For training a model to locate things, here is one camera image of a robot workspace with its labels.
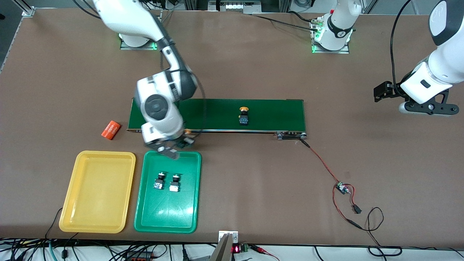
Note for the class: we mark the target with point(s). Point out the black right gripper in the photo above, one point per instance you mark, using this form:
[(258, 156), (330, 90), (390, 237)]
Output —
[(184, 141)]

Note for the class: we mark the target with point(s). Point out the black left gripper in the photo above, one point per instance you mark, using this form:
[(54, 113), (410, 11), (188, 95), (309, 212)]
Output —
[(392, 90)]

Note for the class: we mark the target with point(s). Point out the green push button switch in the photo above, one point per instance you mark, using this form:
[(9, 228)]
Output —
[(158, 185), (174, 186)]

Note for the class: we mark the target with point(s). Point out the orange cylinder printed 4680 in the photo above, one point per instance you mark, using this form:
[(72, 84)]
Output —
[(110, 129)]

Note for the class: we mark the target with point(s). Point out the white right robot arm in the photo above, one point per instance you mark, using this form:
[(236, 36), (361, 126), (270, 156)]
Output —
[(159, 108)]

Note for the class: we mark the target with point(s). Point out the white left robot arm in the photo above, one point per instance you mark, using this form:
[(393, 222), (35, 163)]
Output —
[(442, 69)]

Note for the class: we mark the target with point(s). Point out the green plastic tray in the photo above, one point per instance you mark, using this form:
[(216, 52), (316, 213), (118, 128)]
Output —
[(170, 214)]

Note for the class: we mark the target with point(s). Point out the green belt conveyor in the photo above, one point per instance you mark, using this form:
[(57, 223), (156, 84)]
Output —
[(275, 114)]

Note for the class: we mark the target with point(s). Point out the small speed controller board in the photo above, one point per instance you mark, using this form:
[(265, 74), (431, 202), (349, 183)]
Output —
[(340, 187)]

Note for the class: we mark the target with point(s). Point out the yellow plastic tray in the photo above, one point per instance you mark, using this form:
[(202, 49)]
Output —
[(96, 192)]

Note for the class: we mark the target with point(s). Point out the red digit display module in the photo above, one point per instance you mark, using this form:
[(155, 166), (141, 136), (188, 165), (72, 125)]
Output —
[(236, 249)]

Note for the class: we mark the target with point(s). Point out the black orange power strip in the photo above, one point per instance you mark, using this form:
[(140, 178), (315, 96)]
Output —
[(141, 257)]

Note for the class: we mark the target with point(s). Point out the red clip leads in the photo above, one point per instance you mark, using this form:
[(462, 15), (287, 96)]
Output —
[(264, 251)]

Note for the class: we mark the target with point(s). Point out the grey control box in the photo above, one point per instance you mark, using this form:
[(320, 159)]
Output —
[(235, 6)]

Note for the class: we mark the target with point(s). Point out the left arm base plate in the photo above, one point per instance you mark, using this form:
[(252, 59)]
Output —
[(330, 52)]

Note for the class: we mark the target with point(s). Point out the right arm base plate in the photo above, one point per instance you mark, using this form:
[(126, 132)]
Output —
[(139, 48)]

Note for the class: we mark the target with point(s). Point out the aluminium camera mount profile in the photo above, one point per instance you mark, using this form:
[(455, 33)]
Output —
[(224, 250)]

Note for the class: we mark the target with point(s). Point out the aluminium corner bracket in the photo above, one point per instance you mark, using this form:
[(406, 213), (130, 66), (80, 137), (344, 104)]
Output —
[(28, 12)]

